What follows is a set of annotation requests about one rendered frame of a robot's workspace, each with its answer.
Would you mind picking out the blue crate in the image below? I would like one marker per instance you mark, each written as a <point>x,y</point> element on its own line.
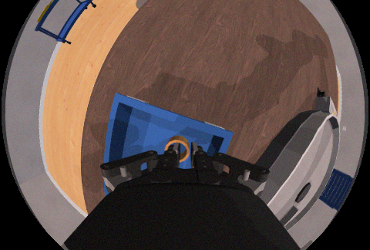
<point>134,129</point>

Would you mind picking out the grey round turntable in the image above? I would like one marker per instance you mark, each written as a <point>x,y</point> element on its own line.
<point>305,151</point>

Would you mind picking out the bronze bushing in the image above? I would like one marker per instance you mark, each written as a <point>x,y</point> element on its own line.
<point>182,140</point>

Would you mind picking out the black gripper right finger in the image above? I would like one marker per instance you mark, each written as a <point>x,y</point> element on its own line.
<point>248,174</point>

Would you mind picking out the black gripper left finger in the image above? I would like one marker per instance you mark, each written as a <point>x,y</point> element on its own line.
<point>128,168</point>

